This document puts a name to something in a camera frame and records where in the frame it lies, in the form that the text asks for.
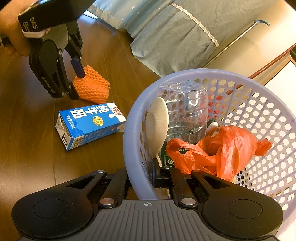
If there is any orange foam fruit net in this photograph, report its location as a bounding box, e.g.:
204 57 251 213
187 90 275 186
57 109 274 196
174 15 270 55
73 65 110 104

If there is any beige plastic spoon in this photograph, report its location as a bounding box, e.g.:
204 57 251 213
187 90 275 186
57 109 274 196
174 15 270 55
145 97 169 167

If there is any white brush handle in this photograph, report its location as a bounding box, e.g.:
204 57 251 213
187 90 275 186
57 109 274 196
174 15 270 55
206 118 219 136

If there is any orange plastic bag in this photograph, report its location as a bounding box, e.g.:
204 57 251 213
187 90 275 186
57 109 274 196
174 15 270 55
166 126 273 181

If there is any blue milk carton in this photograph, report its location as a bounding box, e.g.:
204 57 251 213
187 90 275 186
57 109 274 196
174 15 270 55
56 102 126 151

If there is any clear plastic water bottle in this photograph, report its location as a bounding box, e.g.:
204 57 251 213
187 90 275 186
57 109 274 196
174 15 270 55
157 81 209 167

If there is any lavender plastic mesh basket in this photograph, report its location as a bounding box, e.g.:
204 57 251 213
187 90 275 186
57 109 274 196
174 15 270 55
123 69 295 235

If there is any person's hand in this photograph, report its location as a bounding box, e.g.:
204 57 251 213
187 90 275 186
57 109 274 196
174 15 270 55
0 0 36 57

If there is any light blue star curtain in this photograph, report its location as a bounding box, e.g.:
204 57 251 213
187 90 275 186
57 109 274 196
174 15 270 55
87 0 173 33

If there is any red broom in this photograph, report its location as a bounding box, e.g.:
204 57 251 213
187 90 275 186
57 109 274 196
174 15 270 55
208 43 296 117

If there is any white wooden cabinet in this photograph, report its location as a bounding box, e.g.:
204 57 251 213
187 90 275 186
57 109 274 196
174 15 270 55
256 53 295 105

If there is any metal dustpan handle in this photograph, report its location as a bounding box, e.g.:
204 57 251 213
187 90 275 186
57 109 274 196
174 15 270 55
203 19 271 68

